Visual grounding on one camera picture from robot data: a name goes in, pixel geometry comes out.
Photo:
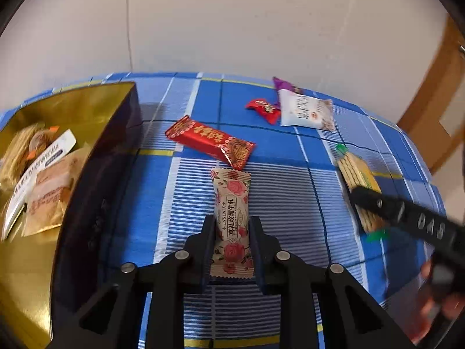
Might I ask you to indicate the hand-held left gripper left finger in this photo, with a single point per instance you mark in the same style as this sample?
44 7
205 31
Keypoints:
207 240

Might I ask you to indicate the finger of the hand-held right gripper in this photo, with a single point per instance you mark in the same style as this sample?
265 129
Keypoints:
377 203

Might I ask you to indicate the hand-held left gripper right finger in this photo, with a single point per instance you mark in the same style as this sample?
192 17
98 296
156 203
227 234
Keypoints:
256 247

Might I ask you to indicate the green-ended cracker packet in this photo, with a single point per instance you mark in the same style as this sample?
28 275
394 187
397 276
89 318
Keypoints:
354 171

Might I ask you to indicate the rose-print nougat candy packet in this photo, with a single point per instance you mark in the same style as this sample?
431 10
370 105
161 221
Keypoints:
232 207

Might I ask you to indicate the long red candy bar packet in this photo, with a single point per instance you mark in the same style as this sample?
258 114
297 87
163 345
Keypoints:
207 138

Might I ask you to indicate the white snack pouch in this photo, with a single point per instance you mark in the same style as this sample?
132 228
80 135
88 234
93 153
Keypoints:
305 111

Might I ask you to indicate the small red candy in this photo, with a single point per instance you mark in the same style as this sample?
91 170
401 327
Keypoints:
263 108

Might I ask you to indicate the purple candy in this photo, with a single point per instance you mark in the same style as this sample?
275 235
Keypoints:
283 84

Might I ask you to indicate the clear tan pastry packet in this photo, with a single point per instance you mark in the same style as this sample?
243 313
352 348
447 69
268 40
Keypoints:
47 196

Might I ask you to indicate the white and gold long sachet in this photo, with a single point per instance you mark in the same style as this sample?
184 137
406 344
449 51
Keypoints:
54 149

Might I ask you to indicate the gold-lined dark tin box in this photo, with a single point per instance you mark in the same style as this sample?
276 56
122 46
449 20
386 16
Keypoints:
21 291

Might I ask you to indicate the small orange-ended snack packet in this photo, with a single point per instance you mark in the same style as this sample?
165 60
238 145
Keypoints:
40 141

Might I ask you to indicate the clear rice crisp cake packet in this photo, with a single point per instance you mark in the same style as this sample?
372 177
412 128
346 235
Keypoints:
14 160

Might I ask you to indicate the person's right hand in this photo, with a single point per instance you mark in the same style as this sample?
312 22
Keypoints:
423 312

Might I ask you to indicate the blue plaid tablecloth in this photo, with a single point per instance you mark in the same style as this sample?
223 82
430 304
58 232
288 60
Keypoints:
290 189

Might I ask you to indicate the wooden door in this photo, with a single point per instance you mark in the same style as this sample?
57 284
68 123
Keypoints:
428 109

